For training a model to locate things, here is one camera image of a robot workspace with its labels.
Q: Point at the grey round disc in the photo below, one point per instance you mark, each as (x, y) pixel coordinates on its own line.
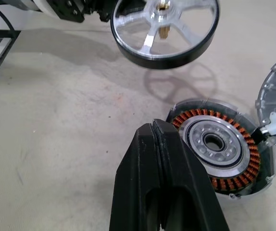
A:
(269, 91)

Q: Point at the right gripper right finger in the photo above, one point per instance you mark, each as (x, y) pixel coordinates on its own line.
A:
(183, 178)

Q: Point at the black-rimmed silver motor rotor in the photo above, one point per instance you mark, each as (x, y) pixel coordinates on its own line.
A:
(133, 54)

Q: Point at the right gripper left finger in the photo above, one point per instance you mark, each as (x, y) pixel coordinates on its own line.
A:
(138, 173)

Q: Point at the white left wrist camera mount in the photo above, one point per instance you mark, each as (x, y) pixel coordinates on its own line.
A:
(44, 5)

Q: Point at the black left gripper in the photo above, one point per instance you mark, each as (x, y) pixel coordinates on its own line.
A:
(73, 9)

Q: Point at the motor stator base copper windings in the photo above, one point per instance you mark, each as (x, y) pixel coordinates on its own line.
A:
(227, 149)

